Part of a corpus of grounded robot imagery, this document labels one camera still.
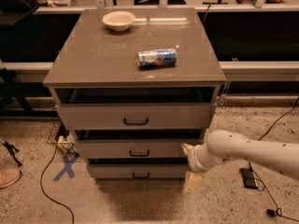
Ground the black cable left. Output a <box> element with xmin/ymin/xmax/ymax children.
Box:
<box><xmin>39</xmin><ymin>143</ymin><xmax>76</xmax><ymax>224</ymax></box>

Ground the white paper bowl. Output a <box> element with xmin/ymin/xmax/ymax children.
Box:
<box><xmin>102</xmin><ymin>11</ymin><xmax>135</xmax><ymax>32</ymax></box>

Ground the black power adapter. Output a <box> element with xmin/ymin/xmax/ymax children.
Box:
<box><xmin>239</xmin><ymin>168</ymin><xmax>258</xmax><ymax>189</ymax></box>

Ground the blue tape cross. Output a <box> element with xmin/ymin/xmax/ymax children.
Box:
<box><xmin>53</xmin><ymin>154</ymin><xmax>78</xmax><ymax>182</ymax></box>

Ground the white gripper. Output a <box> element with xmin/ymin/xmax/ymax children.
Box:
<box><xmin>181</xmin><ymin>144</ymin><xmax>215</xmax><ymax>193</ymax></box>

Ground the grey drawer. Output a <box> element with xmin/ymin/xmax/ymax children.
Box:
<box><xmin>87</xmin><ymin>158</ymin><xmax>189</xmax><ymax>180</ymax></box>
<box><xmin>75</xmin><ymin>129</ymin><xmax>203</xmax><ymax>159</ymax></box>
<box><xmin>57</xmin><ymin>87</ymin><xmax>216</xmax><ymax>131</ymax></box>

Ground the black tripod leg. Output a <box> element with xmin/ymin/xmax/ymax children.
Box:
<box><xmin>0</xmin><ymin>137</ymin><xmax>22</xmax><ymax>167</ymax></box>

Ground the black cable right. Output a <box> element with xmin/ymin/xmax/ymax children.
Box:
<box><xmin>246</xmin><ymin>97</ymin><xmax>299</xmax><ymax>223</ymax></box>

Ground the tan shoe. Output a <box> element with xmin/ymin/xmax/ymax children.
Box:
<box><xmin>0</xmin><ymin>169</ymin><xmax>21</xmax><ymax>189</ymax></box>

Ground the grey top drawer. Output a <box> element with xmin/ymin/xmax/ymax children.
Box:
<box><xmin>57</xmin><ymin>87</ymin><xmax>216</xmax><ymax>131</ymax></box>

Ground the wire basket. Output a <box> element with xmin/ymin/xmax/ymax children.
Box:
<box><xmin>47</xmin><ymin>121</ymin><xmax>77</xmax><ymax>155</ymax></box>

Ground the black cable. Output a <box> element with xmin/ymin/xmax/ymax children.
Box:
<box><xmin>246</xmin><ymin>97</ymin><xmax>299</xmax><ymax>223</ymax></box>
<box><xmin>39</xmin><ymin>143</ymin><xmax>76</xmax><ymax>224</ymax></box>

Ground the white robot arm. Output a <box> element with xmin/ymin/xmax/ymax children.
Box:
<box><xmin>181</xmin><ymin>130</ymin><xmax>299</xmax><ymax>193</ymax></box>

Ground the blue crushed drink can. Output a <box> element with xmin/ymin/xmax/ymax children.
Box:
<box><xmin>137</xmin><ymin>49</ymin><xmax>177</xmax><ymax>68</ymax></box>

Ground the grey bottom drawer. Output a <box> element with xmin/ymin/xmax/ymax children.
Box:
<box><xmin>87</xmin><ymin>158</ymin><xmax>189</xmax><ymax>180</ymax></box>

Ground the grey drawer cabinet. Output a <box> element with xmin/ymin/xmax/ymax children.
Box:
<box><xmin>42</xmin><ymin>7</ymin><xmax>227</xmax><ymax>184</ymax></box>

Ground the black chair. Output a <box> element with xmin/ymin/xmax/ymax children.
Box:
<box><xmin>0</xmin><ymin>0</ymin><xmax>38</xmax><ymax>27</ymax></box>

